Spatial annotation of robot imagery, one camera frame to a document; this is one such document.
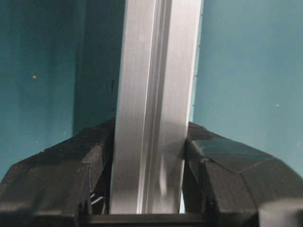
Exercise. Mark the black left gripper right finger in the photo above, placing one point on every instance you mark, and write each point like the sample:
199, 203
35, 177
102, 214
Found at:
235, 185

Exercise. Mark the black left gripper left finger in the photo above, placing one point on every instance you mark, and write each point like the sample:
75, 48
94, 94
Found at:
55, 186

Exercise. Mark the silver aluminium extrusion rail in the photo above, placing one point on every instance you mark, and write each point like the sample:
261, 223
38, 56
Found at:
155, 86

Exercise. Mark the teal green table mat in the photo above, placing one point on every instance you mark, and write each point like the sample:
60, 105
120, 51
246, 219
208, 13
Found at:
59, 73

